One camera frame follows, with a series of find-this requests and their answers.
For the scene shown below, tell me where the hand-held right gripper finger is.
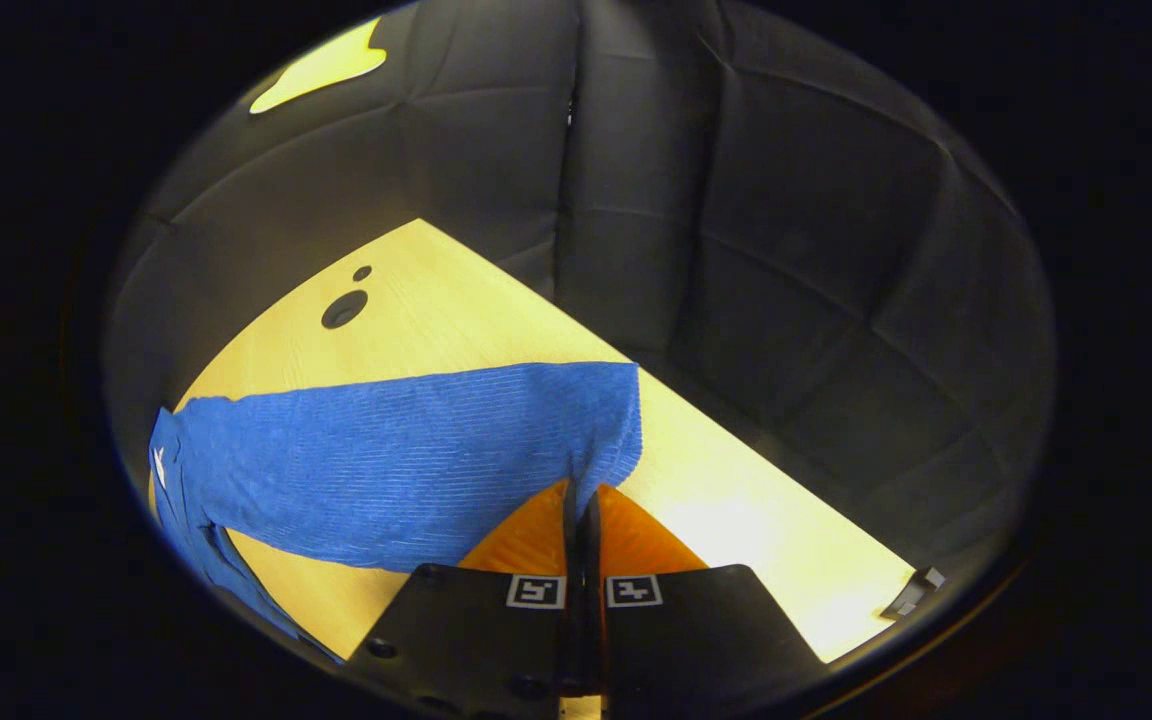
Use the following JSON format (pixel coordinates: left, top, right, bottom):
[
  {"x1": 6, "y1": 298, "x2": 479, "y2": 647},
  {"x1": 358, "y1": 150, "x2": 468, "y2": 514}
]
[
  {"x1": 584, "y1": 483, "x2": 827, "y2": 720},
  {"x1": 351, "y1": 478, "x2": 587, "y2": 720}
]

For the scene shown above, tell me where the blue button-up shirt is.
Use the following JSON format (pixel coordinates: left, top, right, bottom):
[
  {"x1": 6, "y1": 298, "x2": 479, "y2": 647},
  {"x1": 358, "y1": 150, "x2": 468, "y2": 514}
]
[{"x1": 146, "y1": 360, "x2": 644, "y2": 661}]

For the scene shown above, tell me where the black round table grommet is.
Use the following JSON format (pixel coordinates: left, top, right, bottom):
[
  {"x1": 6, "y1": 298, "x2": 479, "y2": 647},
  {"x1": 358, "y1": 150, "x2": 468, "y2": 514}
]
[{"x1": 321, "y1": 289, "x2": 370, "y2": 331}]

